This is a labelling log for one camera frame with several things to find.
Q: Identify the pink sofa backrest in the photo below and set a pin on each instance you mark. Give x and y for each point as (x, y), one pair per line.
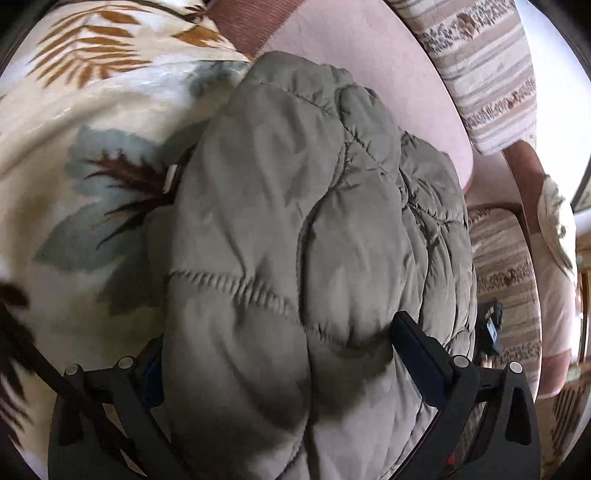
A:
(554, 314)

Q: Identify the striped floral seat cushion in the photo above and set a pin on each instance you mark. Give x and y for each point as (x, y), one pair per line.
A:
(505, 267)

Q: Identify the cream leaf print blanket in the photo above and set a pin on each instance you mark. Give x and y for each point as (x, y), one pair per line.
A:
(83, 184)

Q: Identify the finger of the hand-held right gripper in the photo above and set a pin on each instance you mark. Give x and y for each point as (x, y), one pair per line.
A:
(491, 330)

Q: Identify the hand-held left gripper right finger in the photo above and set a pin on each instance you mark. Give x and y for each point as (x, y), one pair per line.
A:
(418, 357)

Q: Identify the olive quilted hooded jacket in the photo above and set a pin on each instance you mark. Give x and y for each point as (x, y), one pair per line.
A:
(295, 258)

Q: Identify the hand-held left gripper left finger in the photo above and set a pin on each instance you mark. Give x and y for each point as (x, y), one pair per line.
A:
(153, 383)

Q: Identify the striped floral bolster cushion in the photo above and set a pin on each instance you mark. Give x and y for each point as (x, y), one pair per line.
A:
(480, 69)

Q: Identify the cream crumpled cloth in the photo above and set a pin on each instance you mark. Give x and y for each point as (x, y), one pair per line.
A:
(556, 221)

